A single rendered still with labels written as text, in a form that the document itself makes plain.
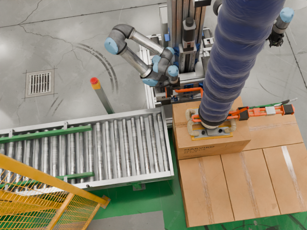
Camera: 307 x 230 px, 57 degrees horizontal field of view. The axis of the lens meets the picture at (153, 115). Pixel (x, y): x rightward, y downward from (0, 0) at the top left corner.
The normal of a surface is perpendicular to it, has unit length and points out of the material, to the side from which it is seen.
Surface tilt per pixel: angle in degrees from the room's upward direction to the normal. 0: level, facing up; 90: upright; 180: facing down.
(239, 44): 75
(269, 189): 0
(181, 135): 0
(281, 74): 0
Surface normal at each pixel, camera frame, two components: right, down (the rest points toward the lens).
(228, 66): -0.34, 0.80
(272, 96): -0.07, -0.38
